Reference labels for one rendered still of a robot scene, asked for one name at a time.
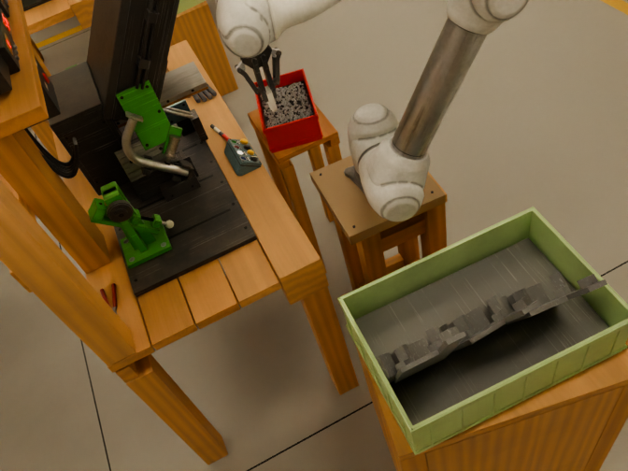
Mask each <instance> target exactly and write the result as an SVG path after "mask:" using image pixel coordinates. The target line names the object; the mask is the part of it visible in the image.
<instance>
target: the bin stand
mask: <svg viewBox="0 0 628 471"><path fill-rule="evenodd" d="M314 104H315V103H314ZM315 107H316V110H317V113H318V116H319V124H320V127H321V131H322V135H323V137H322V139H320V140H317V141H313V142H310V143H306V144H304V145H300V146H297V147H293V148H290V149H286V150H281V151H277V152H274V153H271V151H269V148H268V143H267V139H266V136H265V134H264V132H263V128H262V124H261V119H260V115H259V110H258V109H255V110H253V111H252V112H250V113H248V116H249V118H250V123H251V125H252V126H253V128H254V130H255V133H256V135H257V137H258V140H259V143H260V146H261V148H262V151H263V154H264V158H265V160H266V163H267V166H268V169H269V172H270V174H271V177H272V179H273V181H274V183H275V184H276V186H277V188H278V190H279V192H280V193H281V195H282V196H283V198H284V200H285V201H286V203H287V205H288V206H289V208H290V209H291V211H292V213H293V215H294V217H295V218H296V219H297V220H298V222H299V224H300V225H301V227H302V229H303V230H304V232H305V233H306V235H307V237H308V239H309V241H310V242H311V244H312V245H313V247H314V249H315V250H316V252H317V253H318V254H319V256H320V257H321V252H320V249H319V245H318V242H317V239H316V237H315V233H314V230H313V227H312V224H311V221H310V218H309V215H308V212H307V206H306V203H305V200H304V197H303V195H302V191H301V188H300V185H299V182H298V178H297V176H296V173H295V170H294V167H293V163H292V162H291V160H290V159H291V158H292V157H294V156H297V155H299V154H301V153H303V152H305V151H308V155H309V158H310V161H311V164H312V168H313V171H316V170H318V169H321V168H323V167H325V165H324V161H323V158H322V154H321V147H320V144H322V143H323V146H324V150H325V154H326V158H327V162H328V165H329V164H333V163H335V162H337V161H340V160H342V157H341V152H340V148H339V143H340V140H339V136H338V131H337V130H336V129H335V127H334V126H333V125H332V124H331V123H330V122H329V121H328V119H327V118H326V117H325V116H324V114H323V113H322V112H321V110H320V109H319V108H318V107H317V105H316V104H315ZM321 201H322V205H323V208H324V212H325V216H326V218H327V219H328V221H329V222H331V221H334V216H333V214H332V213H331V211H330V209H329V208H328V206H327V205H326V204H325V202H324V200H323V199H322V197H321ZM321 262H322V265H323V268H324V271H325V273H326V269H325V266H324V263H323V259H322V257H321Z"/></svg>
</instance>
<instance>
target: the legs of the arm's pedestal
mask: <svg viewBox="0 0 628 471"><path fill-rule="evenodd" d="M334 220H335V217H334ZM335 227H336V230H337V233H338V237H339V241H340V245H341V248H342V251H343V255H344V259H345V263H346V266H347V269H348V273H349V277H350V283H351V287H352V290H353V291H354V290H356V289H358V288H360V287H362V286H364V285H366V284H368V283H370V282H372V281H374V280H376V279H379V278H382V277H384V276H386V275H388V274H390V273H392V272H394V271H396V270H398V269H400V268H402V267H404V266H406V265H409V264H412V263H414V262H416V261H418V260H419V259H420V250H419V240H418V236H421V252H422V258H424V257H426V256H428V255H430V254H432V253H434V252H437V251H439V250H442V249H444V248H445V247H447V231H446V207H445V203H444V204H442V205H440V206H437V207H434V208H432V209H430V210H427V211H425V212H423V213H422V214H420V215H417V216H415V217H413V218H411V219H409V220H407V221H403V222H401V223H399V224H397V225H395V226H393V227H391V228H389V229H387V230H384V231H382V232H380V233H378V234H376V235H372V236H370V237H368V238H367V239H364V240H362V241H360V242H358V243H356V244H353V245H351V244H350V242H349V241H348V239H347V238H346V236H345V235H344V233H343V231H342V230H341V228H340V226H339V225H338V223H337V221H336V220H335ZM395 246H397V247H398V254H396V255H394V256H393V257H391V258H388V259H386V260H385V259H384V253H383V251H386V250H389V249H391V248H393V247H395Z"/></svg>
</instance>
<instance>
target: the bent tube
mask: <svg viewBox="0 0 628 471"><path fill-rule="evenodd" d="M125 116H126V117H128V121H127V123H126V126H125V128H124V131H123V134H122V138H121V145H122V149H123V151H124V153H125V155H126V156H127V158H128V159H129V160H130V161H131V162H133V163H134V164H137V165H139V166H142V167H147V168H150V169H155V170H159V171H164V172H168V173H172V174H177V175H181V176H185V177H187V176H188V174H189V169H186V168H182V167H181V166H178V165H174V164H171V165H168V164H165V163H162V162H158V161H153V160H150V159H146V158H142V157H140V156H138V155H137V154H136V153H135V152H134V150H133V148H132V144H131V140H132V136H133V133H134V130H135V128H136V124H137V121H141V122H143V118H142V116H139V115H136V114H134V113H131V112H128V111H125Z"/></svg>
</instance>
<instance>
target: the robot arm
mask: <svg viewBox="0 0 628 471"><path fill-rule="evenodd" d="M340 1H342V0H215V3H216V7H217V9H216V21H217V26H218V30H219V33H220V36H221V40H222V42H223V44H224V45H225V47H226V48H227V49H228V50H229V51H230V52H232V53H233V54H234V55H236V56H238V57H240V60H241V62H240V63H239V64H236V65H235V69H236V71H237V72H238V73H239V74H241V75H242V76H243V77H244V78H245V79H246V81H247V82H248V84H249V85H250V86H251V88H252V89H253V90H254V92H255V93H256V94H259V93H260V94H261V95H262V98H263V99H264V101H265V102H267V103H268V105H269V107H270V109H271V110H272V112H275V111H277V110H278V109H277V106H276V102H275V99H274V98H277V94H276V88H275V87H276V86H277V85H279V84H280V73H279V59H280V56H281V51H280V50H279V49H278V48H277V47H275V48H274V49H273V48H271V47H270V46H269V45H268V44H270V43H271V42H273V41H275V40H278V38H279V36H280V35H281V33H282V32H283V31H284V30H286V29H288V28H290V27H292V26H295V25H297V24H299V23H302V22H305V21H308V20H310V19H312V18H314V17H316V16H318V15H320V14H322V12H324V11H325V10H327V9H329V8H330V7H332V6H334V5H335V4H337V3H338V2H340ZM528 1H529V0H448V3H447V14H448V18H447V20H446V22H445V25H444V27H443V29H442V31H441V33H440V35H439V38H438V40H437V41H436V43H435V47H434V49H433V51H432V53H431V55H430V57H429V60H428V62H427V64H426V66H425V67H424V70H423V72H422V74H421V77H420V80H419V82H418V84H417V86H416V88H415V90H414V93H413V94H412V96H411V98H410V100H409V103H408V105H407V108H406V110H405V113H404V115H403V117H402V119H401V121H400V122H399V124H398V120H397V119H396V117H395V116H394V114H393V113H392V112H391V111H390V110H389V109H388V108H387V107H385V106H383V105H381V104H367V105H364V106H362V107H360V108H358V109H357V110H356V111H355V112H354V113H353V115H352V117H351V119H350V124H349V128H348V138H349V144H350V154H351V158H352V161H353V163H354V166H350V167H347V168H346V169H345V170H344V174H345V176H346V177H348V178H350V179H351V180H352V181H353V182H354V183H355V184H356V185H357V186H358V188H359V189H360V190H361V191H362V192H363V193H364V194H365V196H366V198H367V201H368V203H369V204H370V206H371V207H372V208H373V209H374V210H375V211H376V212H377V213H378V214H379V216H380V217H382V218H384V219H387V220H389V221H406V220H408V219H410V218H411V217H412V216H414V215H415V214H416V213H417V212H418V211H419V209H420V207H421V204H422V200H423V197H424V192H423V189H424V186H425V181H426V177H427V173H428V169H429V166H430V158H429V155H428V152H427V150H428V148H429V146H430V144H431V142H432V141H433V139H434V137H435V134H436V132H437V130H438V128H439V126H440V124H441V122H442V121H443V119H444V117H445V116H446V114H447V112H448V110H449V108H450V105H451V103H452V101H453V99H454V97H455V95H456V93H457V92H458V90H459V89H460V87H461V85H462V83H463V81H464V78H465V76H466V74H467V72H468V70H469V68H470V66H471V64H472V63H473V62H474V60H475V58H476V56H477V54H478V51H479V49H480V47H481V45H482V43H483V41H484V39H485V37H486V35H487V34H490V33H491V32H493V31H494V30H496V29H497V28H498V27H499V25H500V24H501V23H502V22H503V21H508V20H510V19H512V18H514V17H515V16H517V15H518V14H519V13H520V12H521V11H522V10H523V9H524V8H525V6H526V4H527V3H528ZM270 55H272V69H273V79H272V77H271V73H270V70H269V66H268V61H269V58H270ZM245 65H247V66H248V67H250V68H252V69H253V72H254V75H255V77H256V80H257V84H258V87H256V86H255V84H254V83H253V81H252V80H251V78H250V77H249V75H248V74H247V72H246V67H245ZM260 67H262V68H263V71H264V75H265V79H266V82H267V85H268V86H264V82H263V79H262V76H261V71H260Z"/></svg>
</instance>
